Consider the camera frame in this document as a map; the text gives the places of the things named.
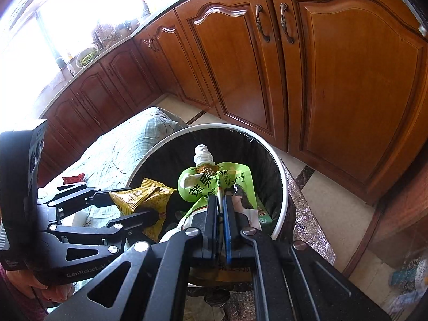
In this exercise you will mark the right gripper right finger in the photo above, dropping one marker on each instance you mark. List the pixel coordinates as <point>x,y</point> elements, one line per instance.
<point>236,228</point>

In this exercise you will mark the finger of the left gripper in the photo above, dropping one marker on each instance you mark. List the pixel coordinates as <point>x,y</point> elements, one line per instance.
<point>90,197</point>
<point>133,225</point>

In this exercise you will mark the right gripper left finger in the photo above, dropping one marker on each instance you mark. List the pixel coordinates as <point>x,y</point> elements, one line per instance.
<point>207,248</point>

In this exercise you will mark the yellow snack packet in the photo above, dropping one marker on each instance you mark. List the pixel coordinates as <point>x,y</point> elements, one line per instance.
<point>150,194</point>

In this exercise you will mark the green milk carton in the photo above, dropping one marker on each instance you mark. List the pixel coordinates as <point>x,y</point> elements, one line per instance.
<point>264,218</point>

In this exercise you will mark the pink sleeve forearm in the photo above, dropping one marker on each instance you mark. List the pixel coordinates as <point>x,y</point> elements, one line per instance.
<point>17,305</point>

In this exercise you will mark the white trash bin black liner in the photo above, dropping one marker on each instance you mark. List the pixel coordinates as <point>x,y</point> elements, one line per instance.
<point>227,143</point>

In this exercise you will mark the wooden kitchen cabinets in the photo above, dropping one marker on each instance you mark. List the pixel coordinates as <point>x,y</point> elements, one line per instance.
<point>340,84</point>

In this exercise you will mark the left hand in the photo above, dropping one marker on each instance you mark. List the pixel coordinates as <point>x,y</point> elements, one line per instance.
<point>25,282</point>

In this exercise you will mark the small red snack packet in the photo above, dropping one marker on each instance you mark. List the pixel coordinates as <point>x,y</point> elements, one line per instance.
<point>73,179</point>

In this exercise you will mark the light green floral tablecloth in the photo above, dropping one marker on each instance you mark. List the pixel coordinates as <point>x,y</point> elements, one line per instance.
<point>109,162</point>

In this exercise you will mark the green bowl on counter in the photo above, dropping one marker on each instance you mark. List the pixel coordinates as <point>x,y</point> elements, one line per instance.
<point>87,55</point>

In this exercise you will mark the grey stone countertop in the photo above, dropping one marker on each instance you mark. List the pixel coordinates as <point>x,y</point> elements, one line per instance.
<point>151,10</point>

